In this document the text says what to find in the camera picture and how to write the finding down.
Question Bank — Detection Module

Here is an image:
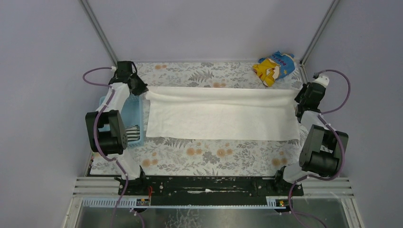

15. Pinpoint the green white striped towel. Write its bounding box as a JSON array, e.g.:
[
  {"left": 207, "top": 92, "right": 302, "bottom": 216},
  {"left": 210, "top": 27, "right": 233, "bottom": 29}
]
[{"left": 126, "top": 125, "right": 141, "bottom": 144}]

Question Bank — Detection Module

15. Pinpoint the white fluffy towel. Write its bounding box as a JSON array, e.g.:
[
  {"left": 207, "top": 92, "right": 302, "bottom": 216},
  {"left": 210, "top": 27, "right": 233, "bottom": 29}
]
[{"left": 145, "top": 86, "right": 300, "bottom": 141}]

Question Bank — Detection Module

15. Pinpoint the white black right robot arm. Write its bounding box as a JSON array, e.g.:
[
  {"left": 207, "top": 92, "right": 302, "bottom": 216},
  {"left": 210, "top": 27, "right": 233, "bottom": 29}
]
[{"left": 278, "top": 82, "right": 349, "bottom": 183}]

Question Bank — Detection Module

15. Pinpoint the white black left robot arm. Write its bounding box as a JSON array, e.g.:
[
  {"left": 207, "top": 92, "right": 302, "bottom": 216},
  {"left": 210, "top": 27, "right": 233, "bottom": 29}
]
[{"left": 83, "top": 61, "right": 148, "bottom": 181}]

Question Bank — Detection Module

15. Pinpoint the light blue plastic basket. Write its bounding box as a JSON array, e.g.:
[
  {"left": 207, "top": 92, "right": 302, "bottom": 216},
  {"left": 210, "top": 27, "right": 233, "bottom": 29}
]
[{"left": 89, "top": 95, "right": 144, "bottom": 152}]

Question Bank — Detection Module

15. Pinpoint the blue yellow cartoon towel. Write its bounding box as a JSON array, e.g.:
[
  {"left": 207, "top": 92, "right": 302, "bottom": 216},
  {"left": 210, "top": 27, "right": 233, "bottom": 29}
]
[{"left": 252, "top": 51, "right": 297, "bottom": 87}]

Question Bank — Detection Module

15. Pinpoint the floral patterned table mat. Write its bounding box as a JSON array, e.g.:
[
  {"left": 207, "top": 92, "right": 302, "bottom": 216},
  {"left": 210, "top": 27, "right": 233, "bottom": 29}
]
[{"left": 89, "top": 62, "right": 330, "bottom": 178}]

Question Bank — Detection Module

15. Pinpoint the white slotted cable duct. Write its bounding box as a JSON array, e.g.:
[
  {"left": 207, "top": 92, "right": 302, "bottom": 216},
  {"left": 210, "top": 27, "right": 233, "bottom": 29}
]
[{"left": 82, "top": 197, "right": 288, "bottom": 209}]

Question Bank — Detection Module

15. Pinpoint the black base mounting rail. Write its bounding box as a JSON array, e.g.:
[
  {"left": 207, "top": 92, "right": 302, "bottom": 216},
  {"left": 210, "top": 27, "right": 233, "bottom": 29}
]
[{"left": 115, "top": 175, "right": 304, "bottom": 202}]

